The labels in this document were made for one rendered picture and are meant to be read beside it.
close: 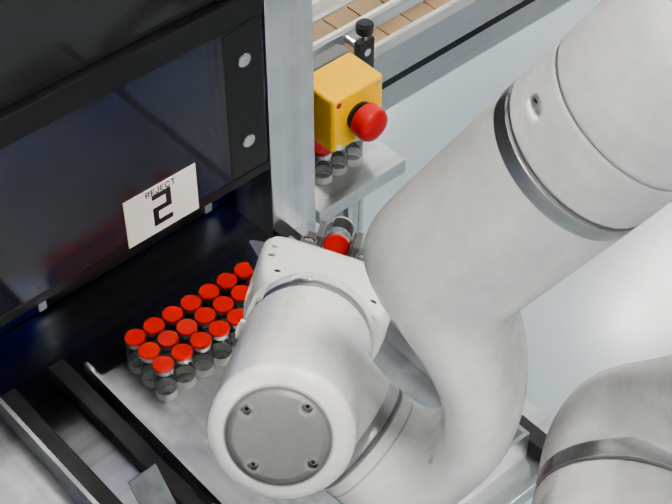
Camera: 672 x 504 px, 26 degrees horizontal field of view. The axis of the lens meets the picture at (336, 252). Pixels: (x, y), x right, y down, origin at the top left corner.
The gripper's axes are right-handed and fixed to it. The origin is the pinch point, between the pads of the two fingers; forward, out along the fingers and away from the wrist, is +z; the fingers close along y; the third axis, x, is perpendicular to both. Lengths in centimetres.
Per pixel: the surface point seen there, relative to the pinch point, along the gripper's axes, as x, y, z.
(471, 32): 6, 8, 76
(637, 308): -46, 57, 149
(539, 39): -16, 30, 219
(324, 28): 2, -9, 68
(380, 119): 0.2, 0.6, 42.7
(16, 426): -31.8, -23.1, 16.0
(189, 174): -7.2, -15.3, 28.7
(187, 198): -9.9, -15.0, 29.7
